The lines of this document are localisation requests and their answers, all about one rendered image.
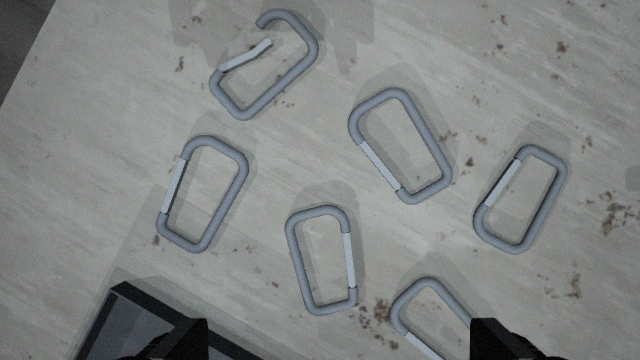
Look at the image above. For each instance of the grey carabiner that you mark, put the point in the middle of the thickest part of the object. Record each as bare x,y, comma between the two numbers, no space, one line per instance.
299,266
407,295
189,148
422,128
282,83
542,211

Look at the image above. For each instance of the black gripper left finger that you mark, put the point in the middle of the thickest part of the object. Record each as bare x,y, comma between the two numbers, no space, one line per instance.
187,341

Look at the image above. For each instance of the grey tray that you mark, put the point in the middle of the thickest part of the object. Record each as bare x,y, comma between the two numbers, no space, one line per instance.
129,319

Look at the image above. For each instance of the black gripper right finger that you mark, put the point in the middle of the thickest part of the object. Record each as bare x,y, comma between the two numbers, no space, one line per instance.
490,340

